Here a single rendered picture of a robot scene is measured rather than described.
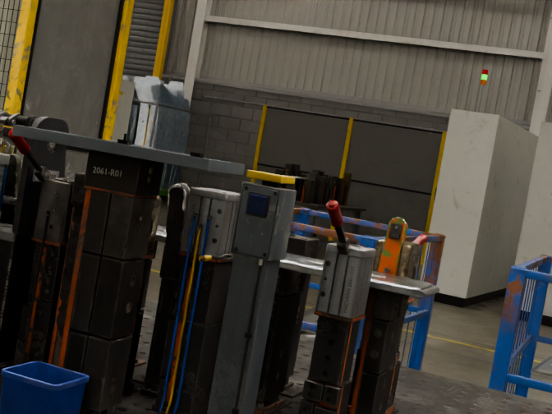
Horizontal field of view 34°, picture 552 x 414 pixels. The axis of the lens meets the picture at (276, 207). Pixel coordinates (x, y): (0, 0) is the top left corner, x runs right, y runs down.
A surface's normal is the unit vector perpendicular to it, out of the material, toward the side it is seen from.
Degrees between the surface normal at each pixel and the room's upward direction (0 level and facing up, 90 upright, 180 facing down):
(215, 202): 90
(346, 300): 90
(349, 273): 90
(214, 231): 90
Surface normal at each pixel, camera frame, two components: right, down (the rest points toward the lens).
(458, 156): -0.43, -0.03
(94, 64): 0.93, 0.18
